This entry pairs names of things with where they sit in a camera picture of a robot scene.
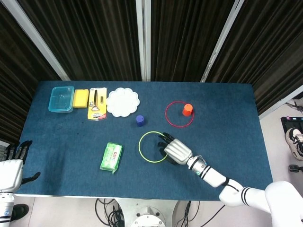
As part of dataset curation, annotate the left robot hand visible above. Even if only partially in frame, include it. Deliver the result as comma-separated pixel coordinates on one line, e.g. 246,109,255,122
0,140,41,192

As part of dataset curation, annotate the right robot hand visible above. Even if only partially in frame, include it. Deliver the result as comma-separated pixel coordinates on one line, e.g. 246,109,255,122
157,132,194,166

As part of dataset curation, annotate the red ring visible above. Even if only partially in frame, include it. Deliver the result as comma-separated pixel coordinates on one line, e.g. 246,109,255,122
165,101,195,128

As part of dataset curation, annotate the orange cup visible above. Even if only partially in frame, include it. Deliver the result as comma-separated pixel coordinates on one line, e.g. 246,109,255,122
182,103,194,117

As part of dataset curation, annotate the blue table cloth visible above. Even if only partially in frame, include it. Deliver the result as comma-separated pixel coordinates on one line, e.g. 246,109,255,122
18,80,275,199

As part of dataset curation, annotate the black shoe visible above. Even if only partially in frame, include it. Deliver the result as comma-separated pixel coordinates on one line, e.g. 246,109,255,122
10,204,29,220

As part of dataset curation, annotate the green tissue pack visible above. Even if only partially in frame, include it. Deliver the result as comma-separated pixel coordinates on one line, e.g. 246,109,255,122
99,141,124,175

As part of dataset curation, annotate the white flower-shaped plate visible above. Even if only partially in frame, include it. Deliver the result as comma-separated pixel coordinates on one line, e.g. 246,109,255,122
106,87,140,118

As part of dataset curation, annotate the clear box with teal lid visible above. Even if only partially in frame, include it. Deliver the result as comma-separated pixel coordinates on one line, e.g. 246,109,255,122
48,86,75,114

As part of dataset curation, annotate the razor in yellow blister pack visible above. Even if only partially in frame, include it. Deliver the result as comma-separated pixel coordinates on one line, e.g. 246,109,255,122
87,87,108,121

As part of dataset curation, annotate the yellow sponge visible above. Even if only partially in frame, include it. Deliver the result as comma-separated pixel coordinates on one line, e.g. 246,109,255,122
72,88,90,109

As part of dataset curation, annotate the white and black sneaker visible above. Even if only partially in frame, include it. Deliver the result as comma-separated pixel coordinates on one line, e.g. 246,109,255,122
285,127,303,159

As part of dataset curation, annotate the black control box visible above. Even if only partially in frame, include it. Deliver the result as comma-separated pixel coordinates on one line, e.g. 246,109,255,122
280,115,303,135

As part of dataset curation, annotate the dark pleated curtain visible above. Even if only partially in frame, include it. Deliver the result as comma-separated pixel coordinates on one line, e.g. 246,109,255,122
0,0,303,142

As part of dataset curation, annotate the yellow-green ring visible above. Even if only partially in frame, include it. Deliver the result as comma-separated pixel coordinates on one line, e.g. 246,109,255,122
138,131,175,163

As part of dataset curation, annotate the black cable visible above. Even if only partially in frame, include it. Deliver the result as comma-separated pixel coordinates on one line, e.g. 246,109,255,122
95,198,125,227
174,201,225,227

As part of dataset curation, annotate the grey robot pedestal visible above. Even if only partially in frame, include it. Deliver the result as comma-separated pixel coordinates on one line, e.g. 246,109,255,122
118,198,183,227

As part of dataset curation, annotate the white frame post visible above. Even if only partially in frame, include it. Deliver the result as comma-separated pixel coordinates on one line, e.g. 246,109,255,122
1,0,71,81
258,91,303,119
200,0,251,83
135,0,152,82

